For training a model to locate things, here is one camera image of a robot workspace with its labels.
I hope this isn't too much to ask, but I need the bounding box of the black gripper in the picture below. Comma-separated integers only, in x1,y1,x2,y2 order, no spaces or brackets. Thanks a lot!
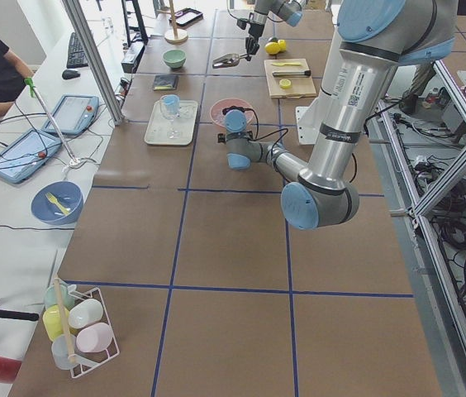
245,22,261,61

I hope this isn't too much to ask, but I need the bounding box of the stainless steel ice scoop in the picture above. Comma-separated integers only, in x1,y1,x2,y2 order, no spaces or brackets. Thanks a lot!
212,53,246,69

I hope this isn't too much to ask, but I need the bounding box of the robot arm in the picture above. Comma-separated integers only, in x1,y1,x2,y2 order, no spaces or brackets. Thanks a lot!
245,0,307,61
224,1,458,229

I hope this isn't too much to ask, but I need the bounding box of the pile of clear ice cubes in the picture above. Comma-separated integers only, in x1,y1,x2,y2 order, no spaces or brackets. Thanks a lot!
212,108,225,127

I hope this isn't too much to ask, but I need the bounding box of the light blue cup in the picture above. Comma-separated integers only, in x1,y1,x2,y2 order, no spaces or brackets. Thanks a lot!
161,94,179,119

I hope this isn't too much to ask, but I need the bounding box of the white plastic cup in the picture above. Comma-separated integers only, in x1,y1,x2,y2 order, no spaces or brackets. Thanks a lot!
68,299,103,329

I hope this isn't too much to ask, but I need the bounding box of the green plastic cup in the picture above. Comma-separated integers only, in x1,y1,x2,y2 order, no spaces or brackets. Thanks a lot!
44,284,75,310

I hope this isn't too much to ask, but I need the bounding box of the pink plastic cup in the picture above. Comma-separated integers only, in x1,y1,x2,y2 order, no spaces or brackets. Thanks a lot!
76,323,113,352

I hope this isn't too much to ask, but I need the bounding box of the yellow plastic cup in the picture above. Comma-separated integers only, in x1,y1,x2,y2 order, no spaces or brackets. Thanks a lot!
42,305,64,342

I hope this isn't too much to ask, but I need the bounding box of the clear plastic cup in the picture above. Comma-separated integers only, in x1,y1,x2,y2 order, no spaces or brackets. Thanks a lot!
51,334,78,370

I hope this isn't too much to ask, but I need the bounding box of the yellow lemon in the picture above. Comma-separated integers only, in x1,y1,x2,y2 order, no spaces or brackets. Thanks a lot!
264,41,281,55
277,39,288,52

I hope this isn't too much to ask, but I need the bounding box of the yellow plastic knife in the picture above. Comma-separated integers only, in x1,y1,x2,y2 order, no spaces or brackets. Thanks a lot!
271,62,302,67

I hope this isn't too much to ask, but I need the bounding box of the wooden cutting board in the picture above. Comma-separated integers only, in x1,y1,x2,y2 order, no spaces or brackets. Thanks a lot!
264,58,317,99

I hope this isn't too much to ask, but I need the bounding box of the lemon half slice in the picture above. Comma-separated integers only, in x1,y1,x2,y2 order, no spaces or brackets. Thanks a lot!
279,79,292,89

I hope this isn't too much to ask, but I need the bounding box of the steel cylinder tool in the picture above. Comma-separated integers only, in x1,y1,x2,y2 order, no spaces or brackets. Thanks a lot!
272,69,311,79

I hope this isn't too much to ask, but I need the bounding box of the wooden stand round base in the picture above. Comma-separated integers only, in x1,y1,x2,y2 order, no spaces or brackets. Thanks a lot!
164,0,189,45

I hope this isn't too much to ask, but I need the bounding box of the green bowl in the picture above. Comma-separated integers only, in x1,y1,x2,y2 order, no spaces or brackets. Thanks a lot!
162,49,187,69

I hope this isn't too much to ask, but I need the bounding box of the pink bowl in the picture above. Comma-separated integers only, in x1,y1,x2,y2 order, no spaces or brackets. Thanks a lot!
209,98,252,127

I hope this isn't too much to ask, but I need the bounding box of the grey folded cloth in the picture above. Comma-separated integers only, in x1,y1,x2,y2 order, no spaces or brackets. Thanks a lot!
152,74,178,91

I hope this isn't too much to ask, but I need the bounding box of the clear wine glass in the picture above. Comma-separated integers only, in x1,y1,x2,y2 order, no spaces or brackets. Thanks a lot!
159,94,180,139

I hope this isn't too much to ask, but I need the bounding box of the cream bear tray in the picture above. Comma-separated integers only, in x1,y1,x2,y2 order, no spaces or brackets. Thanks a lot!
144,100,199,146

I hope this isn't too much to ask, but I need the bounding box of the black keyboard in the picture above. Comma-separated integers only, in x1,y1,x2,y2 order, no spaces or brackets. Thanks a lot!
66,32,88,69

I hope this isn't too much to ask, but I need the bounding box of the black computer mouse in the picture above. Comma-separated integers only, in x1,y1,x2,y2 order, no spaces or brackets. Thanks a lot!
61,69,81,80

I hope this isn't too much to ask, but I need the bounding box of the far blue teach pendant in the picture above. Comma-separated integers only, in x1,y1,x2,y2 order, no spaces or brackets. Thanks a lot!
52,94,100,136

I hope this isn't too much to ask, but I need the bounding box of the blue teach pendant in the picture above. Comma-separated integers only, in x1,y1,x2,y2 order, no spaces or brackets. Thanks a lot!
52,94,100,136
0,129,62,184

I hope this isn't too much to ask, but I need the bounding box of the metal rod with green grip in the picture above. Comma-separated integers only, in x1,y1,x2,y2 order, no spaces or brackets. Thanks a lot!
24,77,81,169

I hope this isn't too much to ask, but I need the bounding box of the blue bowl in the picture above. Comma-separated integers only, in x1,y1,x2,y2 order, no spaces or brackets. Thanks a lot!
31,180,83,226

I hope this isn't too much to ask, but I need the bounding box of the near blue teach pendant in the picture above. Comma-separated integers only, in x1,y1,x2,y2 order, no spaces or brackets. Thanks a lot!
0,129,62,184

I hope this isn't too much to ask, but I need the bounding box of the yellow plastic fork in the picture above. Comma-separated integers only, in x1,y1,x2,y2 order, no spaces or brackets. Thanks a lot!
45,192,69,216

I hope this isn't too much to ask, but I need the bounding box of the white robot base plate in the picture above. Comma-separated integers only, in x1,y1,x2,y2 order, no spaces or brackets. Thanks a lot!
295,106,360,146

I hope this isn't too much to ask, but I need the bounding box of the aluminium frame post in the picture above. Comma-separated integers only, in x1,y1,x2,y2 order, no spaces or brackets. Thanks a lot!
63,0,124,126

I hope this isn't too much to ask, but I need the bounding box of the white wire cup rack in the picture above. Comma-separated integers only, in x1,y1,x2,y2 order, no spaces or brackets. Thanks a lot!
51,278,120,379

